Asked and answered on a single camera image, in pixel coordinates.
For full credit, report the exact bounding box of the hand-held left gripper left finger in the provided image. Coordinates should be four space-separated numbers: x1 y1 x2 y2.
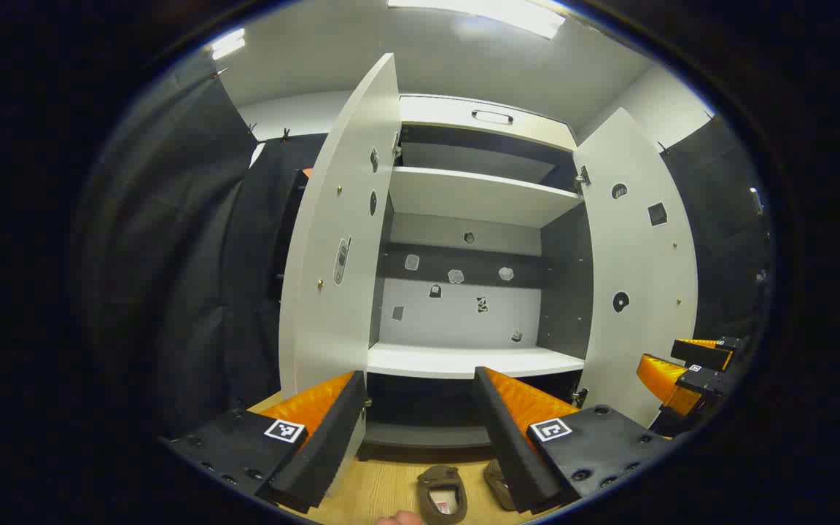
161 370 368 515

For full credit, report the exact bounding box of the white cabinet shelf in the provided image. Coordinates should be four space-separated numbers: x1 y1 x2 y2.
367 341 586 380
389 166 585 228

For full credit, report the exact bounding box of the white shoe cabinet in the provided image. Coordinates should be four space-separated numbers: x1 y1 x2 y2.
365 95 590 449

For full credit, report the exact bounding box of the black backdrop cloth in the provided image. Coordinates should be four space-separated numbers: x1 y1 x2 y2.
74 57 260 438
227 133 327 409
659 113 775 343

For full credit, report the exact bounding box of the white shoe cabinet door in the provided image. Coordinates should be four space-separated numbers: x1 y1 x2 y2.
572 108 699 429
279 52 402 498

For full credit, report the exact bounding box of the ceiling light panel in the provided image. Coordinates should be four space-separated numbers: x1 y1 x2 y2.
387 0 567 39
210 28 247 61

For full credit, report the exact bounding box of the brown fuzzy shoe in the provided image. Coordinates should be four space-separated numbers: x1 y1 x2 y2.
483 459 516 511
417 465 469 525

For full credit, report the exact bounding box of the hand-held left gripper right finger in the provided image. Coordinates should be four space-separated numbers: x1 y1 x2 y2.
472 366 672 515

